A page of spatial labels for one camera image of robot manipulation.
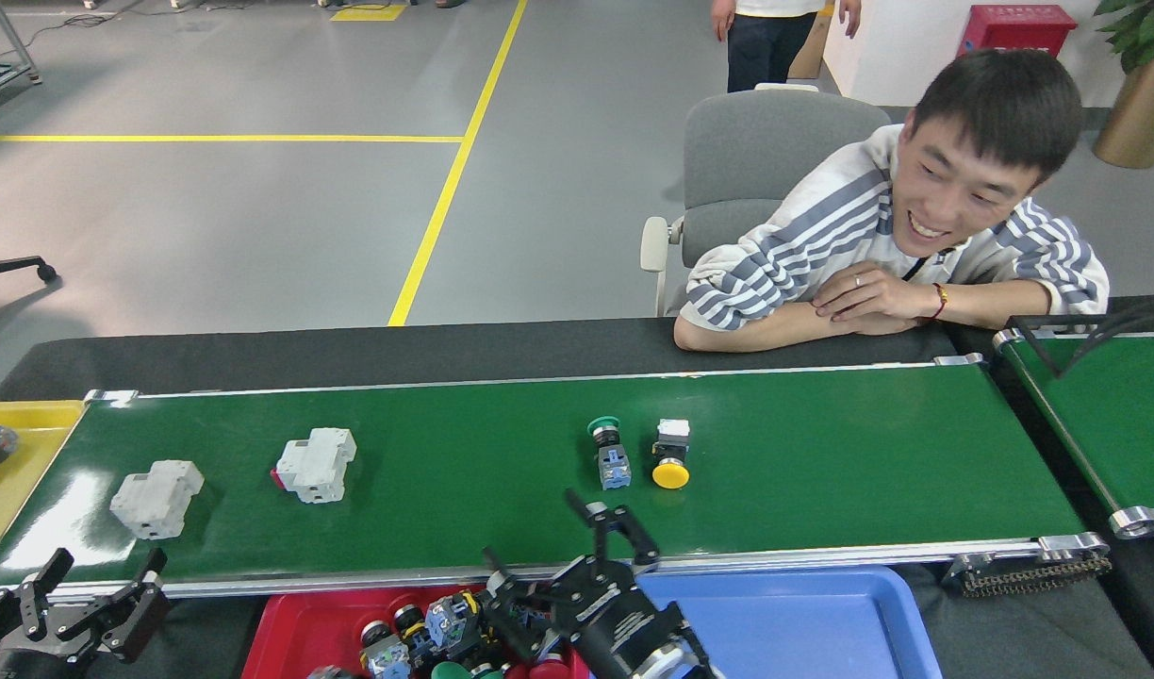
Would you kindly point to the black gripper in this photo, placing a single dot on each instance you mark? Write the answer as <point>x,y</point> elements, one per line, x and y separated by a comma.
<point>615,622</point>
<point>30,655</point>

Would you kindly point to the white circuit breaker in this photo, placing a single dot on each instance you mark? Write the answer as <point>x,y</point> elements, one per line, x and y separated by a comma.
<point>153,500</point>
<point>318,462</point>

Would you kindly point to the yellow mushroom push button switch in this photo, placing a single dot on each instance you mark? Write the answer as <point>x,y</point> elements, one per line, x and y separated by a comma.
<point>670,473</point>

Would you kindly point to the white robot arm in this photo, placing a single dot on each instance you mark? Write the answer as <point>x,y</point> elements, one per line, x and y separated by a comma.
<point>681,665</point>

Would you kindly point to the yellow plastic tray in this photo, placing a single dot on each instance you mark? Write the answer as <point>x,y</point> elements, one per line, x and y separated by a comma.
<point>21,490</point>

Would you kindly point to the red plastic tray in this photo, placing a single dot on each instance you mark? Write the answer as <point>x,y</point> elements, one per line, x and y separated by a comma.
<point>313,622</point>

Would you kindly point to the blue plastic tray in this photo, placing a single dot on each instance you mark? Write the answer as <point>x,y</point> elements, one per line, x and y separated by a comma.
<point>803,632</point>

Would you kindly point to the green conveyor belt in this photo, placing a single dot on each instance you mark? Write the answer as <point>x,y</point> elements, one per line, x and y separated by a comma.
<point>1124,424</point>
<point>822,453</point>

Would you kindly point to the seated person's right hand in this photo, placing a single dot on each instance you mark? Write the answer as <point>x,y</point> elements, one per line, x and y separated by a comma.
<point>874,328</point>

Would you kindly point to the seated person's left hand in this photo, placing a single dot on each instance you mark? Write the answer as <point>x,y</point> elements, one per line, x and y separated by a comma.
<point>883,294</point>

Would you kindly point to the standing person's right hand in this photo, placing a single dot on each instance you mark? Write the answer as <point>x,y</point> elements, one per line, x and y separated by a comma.
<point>723,17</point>

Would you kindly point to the standing person's left hand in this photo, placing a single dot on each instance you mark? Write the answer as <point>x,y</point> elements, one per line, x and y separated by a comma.
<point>851,14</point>

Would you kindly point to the black table cloth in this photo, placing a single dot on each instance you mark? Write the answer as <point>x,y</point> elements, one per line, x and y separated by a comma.
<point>1143,604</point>
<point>256,354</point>

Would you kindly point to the black office chair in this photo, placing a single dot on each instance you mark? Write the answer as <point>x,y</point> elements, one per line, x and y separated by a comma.
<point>45,273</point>

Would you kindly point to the seated person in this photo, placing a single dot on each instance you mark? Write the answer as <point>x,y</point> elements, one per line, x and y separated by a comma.
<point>822,236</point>

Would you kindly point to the grey office chair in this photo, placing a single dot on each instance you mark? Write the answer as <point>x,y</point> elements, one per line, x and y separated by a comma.
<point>775,141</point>

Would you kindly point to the metal wheeled cart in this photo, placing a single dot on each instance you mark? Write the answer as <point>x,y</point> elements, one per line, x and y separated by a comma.
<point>2,80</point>

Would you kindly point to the standing person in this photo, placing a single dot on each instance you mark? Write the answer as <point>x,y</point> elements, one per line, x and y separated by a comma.
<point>766,47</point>

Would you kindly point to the red fire extinguisher box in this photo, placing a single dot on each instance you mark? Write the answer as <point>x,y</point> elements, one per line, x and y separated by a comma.
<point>1015,28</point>

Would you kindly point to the potted plant in gold pot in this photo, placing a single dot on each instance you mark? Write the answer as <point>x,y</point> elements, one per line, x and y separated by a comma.
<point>1138,123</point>

